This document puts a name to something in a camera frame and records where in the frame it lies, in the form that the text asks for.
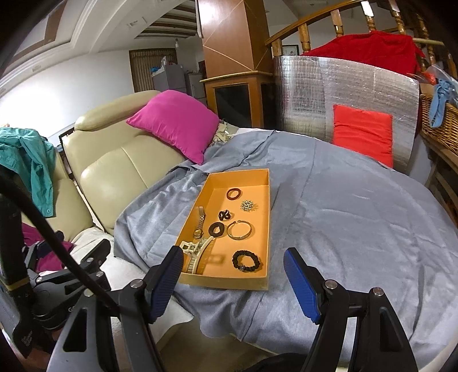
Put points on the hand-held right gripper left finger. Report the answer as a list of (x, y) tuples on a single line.
[(164, 282)]

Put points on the gold wristwatch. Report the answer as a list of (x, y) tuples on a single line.
[(198, 233)]

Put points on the pink cushion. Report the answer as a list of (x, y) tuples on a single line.
[(175, 121)]

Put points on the wooden shelf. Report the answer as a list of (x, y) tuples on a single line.
[(438, 179)]

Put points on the teal shirt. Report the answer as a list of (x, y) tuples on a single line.
[(35, 161)]

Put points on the wooden cabinet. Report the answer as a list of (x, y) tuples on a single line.
[(229, 35)]

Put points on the grey refrigerator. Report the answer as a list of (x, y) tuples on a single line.
[(168, 78)]

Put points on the grey cloth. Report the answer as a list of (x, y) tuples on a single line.
[(340, 200)]

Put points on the wicker basket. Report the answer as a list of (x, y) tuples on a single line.
[(443, 130)]

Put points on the small black hair clip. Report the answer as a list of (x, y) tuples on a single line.
[(223, 215)]

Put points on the magenta cloth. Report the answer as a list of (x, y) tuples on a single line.
[(57, 255)]

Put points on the orange cardboard box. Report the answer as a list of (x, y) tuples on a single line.
[(260, 193)]

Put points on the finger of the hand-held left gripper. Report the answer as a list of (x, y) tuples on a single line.
[(53, 297), (89, 255)]

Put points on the silver insulation panel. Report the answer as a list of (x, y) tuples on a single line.
[(304, 93)]

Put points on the white fleece cover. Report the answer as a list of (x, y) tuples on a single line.
[(120, 267)]

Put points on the wooden railing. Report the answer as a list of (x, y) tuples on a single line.
[(304, 30)]

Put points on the brown lattice door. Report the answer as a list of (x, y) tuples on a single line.
[(143, 68)]

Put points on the framed picture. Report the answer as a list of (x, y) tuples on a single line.
[(289, 50)]

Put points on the beige cloth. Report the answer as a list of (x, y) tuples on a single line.
[(222, 133)]

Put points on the red cloth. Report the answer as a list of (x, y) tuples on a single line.
[(375, 50)]

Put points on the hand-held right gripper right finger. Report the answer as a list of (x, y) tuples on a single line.
[(302, 286)]

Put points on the gold brooch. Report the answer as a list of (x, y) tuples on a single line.
[(246, 206)]

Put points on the cream hair claw clip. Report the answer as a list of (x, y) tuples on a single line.
[(198, 252)]

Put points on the silver bangle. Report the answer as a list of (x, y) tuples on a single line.
[(238, 238)]

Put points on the red cushion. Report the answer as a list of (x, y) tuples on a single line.
[(361, 132)]

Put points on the beige leather sofa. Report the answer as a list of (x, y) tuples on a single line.
[(114, 171)]

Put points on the dark brown scrunchie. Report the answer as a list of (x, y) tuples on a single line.
[(211, 230)]

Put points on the blue cloth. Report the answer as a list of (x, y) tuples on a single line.
[(438, 103)]

